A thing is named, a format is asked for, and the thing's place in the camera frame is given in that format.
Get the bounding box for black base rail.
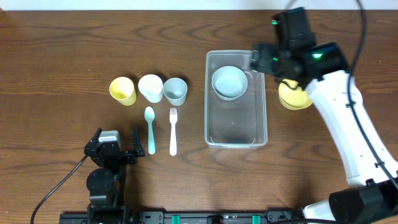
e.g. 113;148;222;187
59;210;303;224

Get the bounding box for yellow plastic bowl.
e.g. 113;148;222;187
279;79;313;110

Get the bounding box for yellow plastic cup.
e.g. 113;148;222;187
109;77;137;106

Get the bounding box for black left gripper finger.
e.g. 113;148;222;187
90;128;102;146
132;125;143;152

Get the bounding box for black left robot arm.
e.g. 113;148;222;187
84;126;146;210

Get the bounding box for grey plastic cup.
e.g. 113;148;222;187
163;78;188;106

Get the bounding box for grey plastic bowl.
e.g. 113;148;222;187
211;66;248;101

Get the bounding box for clear plastic container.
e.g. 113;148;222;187
205;50;267;149

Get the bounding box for white plastic fork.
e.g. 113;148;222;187
169;108;178;156

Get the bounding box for white plastic cup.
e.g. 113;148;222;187
138;74;164;103

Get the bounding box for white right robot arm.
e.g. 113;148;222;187
250;43;397;223

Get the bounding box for mint green plastic spoon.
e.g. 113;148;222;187
144;106;156;154

